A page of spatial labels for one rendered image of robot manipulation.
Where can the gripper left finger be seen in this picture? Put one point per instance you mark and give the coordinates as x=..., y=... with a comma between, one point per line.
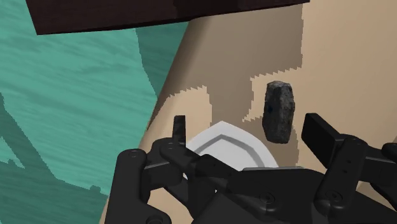
x=133, y=173

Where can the beige table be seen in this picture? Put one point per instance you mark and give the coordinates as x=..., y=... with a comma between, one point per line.
x=341, y=62

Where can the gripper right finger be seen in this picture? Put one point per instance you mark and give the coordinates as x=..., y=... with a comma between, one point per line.
x=341, y=167

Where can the white plate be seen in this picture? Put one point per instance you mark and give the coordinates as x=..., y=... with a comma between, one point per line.
x=238, y=153

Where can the dark grey rough stone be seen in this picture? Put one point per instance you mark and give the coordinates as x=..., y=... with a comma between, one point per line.
x=278, y=113

